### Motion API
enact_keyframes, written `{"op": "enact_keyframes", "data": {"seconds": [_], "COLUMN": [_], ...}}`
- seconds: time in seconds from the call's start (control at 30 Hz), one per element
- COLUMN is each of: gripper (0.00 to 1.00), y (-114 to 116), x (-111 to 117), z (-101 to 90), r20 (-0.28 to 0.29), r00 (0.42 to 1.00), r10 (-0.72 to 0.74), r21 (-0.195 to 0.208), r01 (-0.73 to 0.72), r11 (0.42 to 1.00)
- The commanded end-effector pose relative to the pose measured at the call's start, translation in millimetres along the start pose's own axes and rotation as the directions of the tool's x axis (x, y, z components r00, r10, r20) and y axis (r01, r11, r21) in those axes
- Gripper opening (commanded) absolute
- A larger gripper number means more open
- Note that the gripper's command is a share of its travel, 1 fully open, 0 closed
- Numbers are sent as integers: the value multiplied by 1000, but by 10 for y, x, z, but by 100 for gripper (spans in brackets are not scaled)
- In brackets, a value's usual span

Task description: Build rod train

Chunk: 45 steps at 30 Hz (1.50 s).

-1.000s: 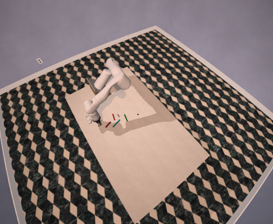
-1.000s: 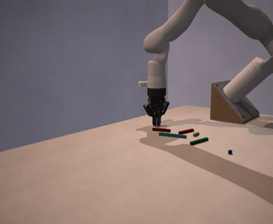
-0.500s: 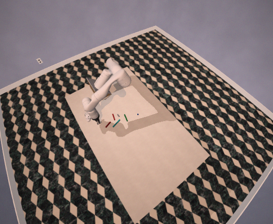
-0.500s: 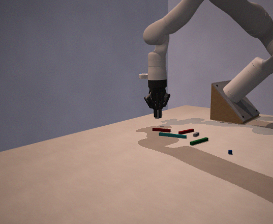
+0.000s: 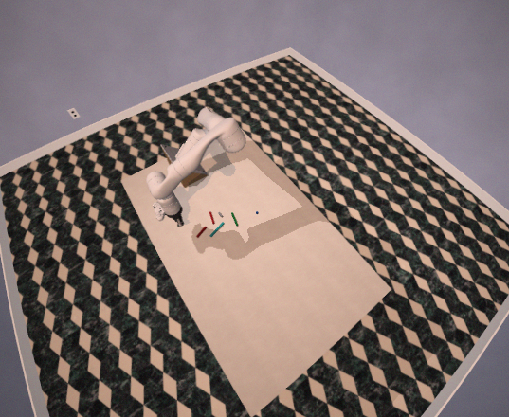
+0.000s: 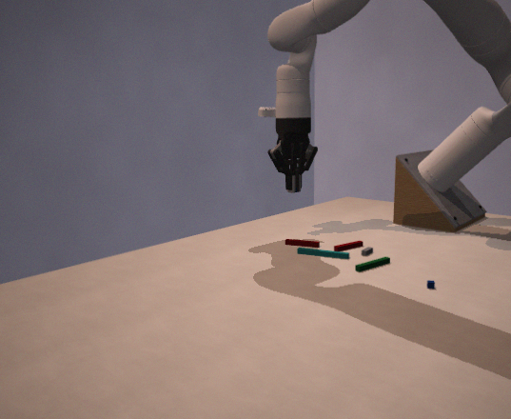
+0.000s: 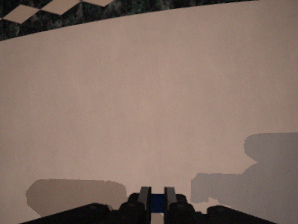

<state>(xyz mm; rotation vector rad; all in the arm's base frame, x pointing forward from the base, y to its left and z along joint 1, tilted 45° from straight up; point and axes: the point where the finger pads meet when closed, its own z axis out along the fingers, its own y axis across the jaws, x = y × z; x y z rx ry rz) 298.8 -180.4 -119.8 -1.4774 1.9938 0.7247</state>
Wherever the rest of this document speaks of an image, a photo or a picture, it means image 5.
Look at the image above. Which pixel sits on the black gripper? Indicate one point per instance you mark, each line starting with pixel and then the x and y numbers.
pixel 176 218

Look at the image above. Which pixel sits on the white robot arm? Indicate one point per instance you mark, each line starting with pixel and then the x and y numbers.
pixel 226 131

